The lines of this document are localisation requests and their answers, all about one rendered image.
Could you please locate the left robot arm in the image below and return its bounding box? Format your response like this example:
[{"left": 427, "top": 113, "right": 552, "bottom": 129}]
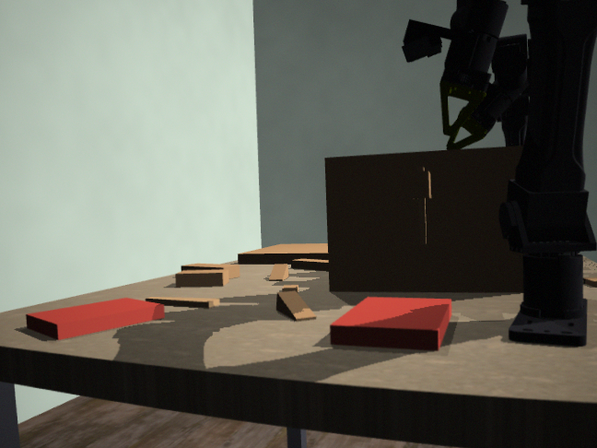
[{"left": 402, "top": 0, "right": 597, "bottom": 347}]

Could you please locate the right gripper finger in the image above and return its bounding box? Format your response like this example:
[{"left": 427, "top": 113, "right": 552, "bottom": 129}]
[
  {"left": 447, "top": 116, "right": 487, "bottom": 149},
  {"left": 453, "top": 123, "right": 485, "bottom": 149}
]

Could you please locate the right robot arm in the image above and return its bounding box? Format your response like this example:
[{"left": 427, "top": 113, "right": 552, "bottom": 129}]
[{"left": 479, "top": 34, "right": 532, "bottom": 147}]

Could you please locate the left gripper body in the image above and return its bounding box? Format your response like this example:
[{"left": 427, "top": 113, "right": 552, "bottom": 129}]
[{"left": 441, "top": 32, "right": 498, "bottom": 93}]

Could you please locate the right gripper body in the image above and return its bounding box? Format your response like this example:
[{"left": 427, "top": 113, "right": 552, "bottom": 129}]
[{"left": 470, "top": 90, "right": 511, "bottom": 136}]

